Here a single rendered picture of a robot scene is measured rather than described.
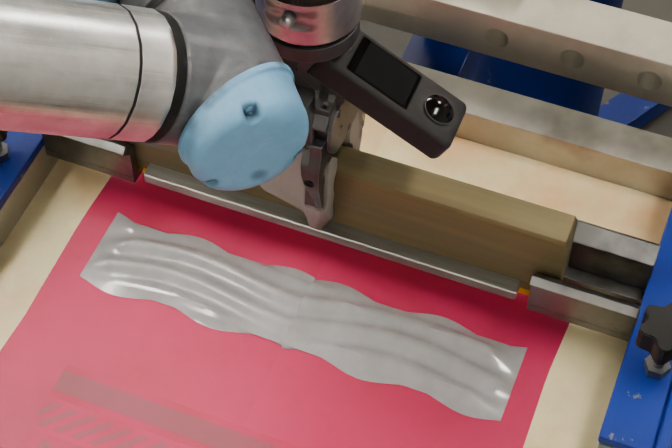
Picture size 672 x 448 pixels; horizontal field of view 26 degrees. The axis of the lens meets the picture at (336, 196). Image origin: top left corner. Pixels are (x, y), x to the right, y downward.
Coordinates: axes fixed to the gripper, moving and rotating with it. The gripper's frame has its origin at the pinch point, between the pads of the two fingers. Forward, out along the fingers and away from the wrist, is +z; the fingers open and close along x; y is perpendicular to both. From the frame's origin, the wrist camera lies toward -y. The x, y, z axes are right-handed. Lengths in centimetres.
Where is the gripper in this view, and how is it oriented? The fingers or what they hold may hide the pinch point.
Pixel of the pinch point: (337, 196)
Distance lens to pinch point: 117.0
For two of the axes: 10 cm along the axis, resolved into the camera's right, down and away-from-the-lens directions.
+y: -9.3, -2.9, 2.3
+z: 0.0, 6.1, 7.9
